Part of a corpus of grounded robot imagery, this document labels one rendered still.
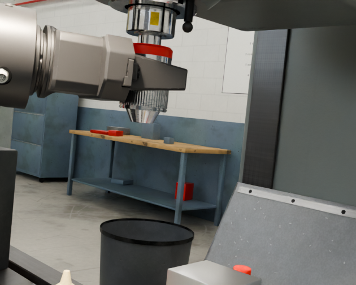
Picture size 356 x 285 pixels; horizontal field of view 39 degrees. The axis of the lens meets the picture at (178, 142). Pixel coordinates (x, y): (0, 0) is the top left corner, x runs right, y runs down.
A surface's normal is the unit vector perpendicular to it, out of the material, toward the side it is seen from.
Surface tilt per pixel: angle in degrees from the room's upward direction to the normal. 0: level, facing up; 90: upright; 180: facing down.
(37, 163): 90
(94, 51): 90
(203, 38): 90
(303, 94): 90
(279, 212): 63
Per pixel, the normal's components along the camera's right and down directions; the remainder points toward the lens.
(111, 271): -0.63, 0.04
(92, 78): 0.38, 0.08
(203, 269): 0.10, -0.99
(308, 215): -0.59, -0.48
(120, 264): -0.44, 0.07
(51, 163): 0.70, 0.11
